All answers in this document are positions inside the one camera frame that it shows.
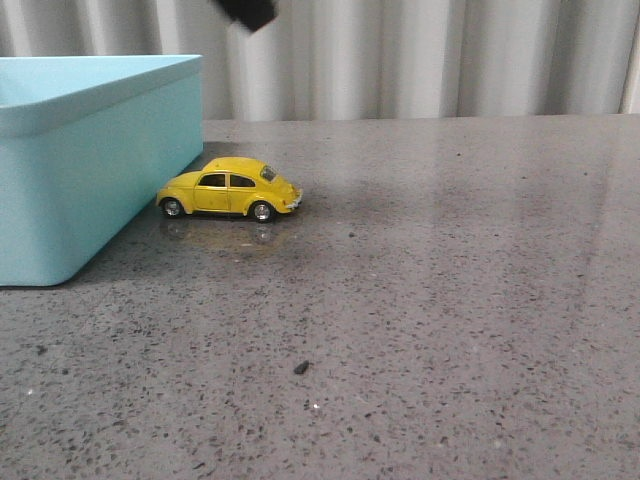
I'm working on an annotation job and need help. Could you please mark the white pleated curtain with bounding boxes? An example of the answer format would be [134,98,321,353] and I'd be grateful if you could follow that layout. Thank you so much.
[1,1,639,121]

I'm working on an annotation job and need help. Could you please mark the yellow toy beetle car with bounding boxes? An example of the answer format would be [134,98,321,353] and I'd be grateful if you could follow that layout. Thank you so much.
[155,157,303,223]

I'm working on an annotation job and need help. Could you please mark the small black debris piece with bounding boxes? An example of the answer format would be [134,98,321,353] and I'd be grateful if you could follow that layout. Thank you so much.
[293,360,310,375]

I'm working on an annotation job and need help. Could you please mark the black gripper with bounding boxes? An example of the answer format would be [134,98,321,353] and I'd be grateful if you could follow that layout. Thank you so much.
[211,0,278,34]

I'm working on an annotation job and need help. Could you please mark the light blue plastic box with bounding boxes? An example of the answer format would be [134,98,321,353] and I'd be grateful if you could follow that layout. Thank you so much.
[1,55,203,286]

